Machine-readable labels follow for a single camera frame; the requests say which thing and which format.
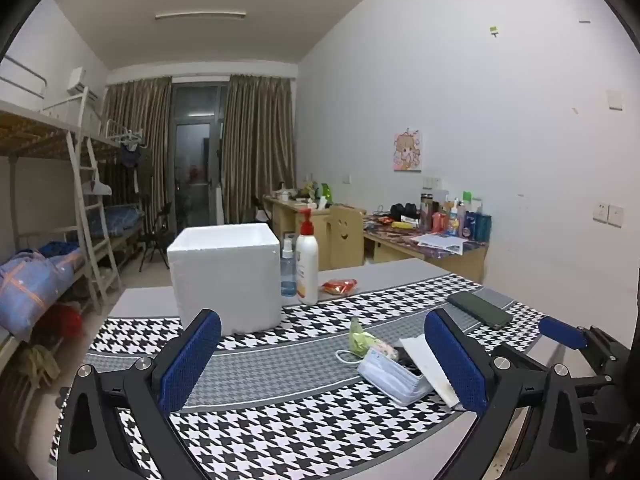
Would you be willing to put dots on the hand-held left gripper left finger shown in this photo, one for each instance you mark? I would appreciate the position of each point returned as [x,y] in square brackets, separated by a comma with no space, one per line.
[192,360]

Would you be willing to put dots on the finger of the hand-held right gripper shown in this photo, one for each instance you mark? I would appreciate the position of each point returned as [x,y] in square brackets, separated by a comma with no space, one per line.
[562,332]

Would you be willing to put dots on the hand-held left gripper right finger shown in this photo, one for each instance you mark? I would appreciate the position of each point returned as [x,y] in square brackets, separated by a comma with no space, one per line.
[457,360]

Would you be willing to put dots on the white paper sheet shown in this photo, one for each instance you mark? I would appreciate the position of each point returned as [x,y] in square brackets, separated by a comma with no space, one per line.
[430,365]

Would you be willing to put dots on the blue face mask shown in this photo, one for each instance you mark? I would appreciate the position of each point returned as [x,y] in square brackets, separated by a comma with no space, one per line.
[392,377]

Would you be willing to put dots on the white foam box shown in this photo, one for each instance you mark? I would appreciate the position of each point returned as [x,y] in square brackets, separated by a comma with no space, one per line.
[225,280]

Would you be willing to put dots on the green packet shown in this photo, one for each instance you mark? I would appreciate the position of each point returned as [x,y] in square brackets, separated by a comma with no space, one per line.
[361,340]

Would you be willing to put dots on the dark smartphone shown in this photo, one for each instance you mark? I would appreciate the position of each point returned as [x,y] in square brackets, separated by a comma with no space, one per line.
[479,310]

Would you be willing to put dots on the small pink printed packet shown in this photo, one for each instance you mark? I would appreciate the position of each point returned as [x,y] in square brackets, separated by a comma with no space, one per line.
[386,348]

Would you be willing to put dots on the houndstooth tablecloth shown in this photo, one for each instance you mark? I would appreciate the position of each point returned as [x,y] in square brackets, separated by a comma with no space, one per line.
[290,360]

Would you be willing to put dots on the wooden desk with printed cover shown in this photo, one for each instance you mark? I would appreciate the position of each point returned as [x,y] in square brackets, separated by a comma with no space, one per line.
[450,262]

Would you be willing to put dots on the printed paper sheets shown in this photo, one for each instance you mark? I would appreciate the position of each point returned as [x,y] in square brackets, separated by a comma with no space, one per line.
[440,242]

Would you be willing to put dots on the black folding chair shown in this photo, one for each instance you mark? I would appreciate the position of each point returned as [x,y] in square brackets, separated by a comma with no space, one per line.
[157,237]

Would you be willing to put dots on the clear spray bottle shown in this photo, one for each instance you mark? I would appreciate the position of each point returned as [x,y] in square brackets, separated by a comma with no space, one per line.
[287,275]

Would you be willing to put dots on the red bag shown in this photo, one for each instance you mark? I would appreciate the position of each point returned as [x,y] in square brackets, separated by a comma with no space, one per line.
[62,322]

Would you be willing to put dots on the red snack packet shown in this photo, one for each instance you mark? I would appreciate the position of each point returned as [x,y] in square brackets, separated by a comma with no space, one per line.
[339,287]

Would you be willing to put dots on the group of toiletry bottles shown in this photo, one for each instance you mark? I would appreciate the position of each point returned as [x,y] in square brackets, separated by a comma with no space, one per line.
[455,220]

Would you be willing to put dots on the white pump lotion bottle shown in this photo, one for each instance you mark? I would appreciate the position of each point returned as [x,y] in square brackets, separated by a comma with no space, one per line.
[307,270]

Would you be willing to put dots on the yellow packet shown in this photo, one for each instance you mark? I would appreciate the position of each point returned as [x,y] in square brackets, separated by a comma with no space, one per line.
[402,224]

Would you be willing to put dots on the olive cloth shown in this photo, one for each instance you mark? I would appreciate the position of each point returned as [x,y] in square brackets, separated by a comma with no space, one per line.
[40,362]

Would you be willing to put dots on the black headphones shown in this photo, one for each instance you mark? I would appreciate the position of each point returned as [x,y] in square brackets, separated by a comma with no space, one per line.
[404,211]

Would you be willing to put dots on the blue plaid bedding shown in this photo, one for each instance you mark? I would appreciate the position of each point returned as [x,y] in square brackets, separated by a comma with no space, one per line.
[122,217]

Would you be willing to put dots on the metal bunk bed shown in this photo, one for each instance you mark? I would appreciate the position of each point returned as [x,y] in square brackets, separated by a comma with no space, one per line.
[35,130]
[112,220]

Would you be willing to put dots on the white bed ladder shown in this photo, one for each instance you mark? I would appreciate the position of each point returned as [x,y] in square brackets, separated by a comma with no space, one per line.
[92,230]

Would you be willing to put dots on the wooden smiley chair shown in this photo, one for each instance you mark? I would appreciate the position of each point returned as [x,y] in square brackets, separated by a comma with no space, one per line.
[346,237]

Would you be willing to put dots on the wooden desk with drawers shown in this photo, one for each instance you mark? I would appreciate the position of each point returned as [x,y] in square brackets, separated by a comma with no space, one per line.
[280,217]

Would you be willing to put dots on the blue plaid quilt bundle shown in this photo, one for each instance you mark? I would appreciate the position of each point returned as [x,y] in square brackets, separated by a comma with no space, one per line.
[35,285]

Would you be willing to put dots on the white hanging cloth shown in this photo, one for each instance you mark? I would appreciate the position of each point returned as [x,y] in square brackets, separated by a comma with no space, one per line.
[97,188]

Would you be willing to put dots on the glass balcony door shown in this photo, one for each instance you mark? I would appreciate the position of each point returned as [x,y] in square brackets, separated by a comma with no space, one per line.
[197,160]

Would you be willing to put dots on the dark hanging clothes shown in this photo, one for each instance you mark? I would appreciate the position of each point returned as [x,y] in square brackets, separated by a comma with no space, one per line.
[131,160]

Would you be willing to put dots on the green bottle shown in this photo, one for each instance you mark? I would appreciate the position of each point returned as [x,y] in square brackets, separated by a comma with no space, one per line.
[326,194]

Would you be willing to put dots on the brown curtain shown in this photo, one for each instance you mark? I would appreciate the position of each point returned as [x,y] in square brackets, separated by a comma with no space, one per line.
[137,150]
[257,150]

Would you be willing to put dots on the clothes hanger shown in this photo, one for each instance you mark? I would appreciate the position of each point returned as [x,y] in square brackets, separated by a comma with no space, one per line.
[127,137]

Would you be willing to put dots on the white air conditioner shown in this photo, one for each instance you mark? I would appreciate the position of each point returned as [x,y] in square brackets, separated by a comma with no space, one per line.
[76,80]

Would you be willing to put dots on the ceiling light tube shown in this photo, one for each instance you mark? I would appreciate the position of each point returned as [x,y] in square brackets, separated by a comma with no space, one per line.
[200,14]

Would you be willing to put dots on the double wall socket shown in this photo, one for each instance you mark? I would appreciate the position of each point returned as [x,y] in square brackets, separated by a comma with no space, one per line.
[608,213]

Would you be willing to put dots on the cartoon wall poster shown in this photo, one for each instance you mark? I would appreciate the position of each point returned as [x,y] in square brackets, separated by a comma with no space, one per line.
[408,151]

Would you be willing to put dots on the white wall switch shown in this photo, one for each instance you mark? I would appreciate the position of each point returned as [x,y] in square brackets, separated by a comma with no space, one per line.
[615,99]

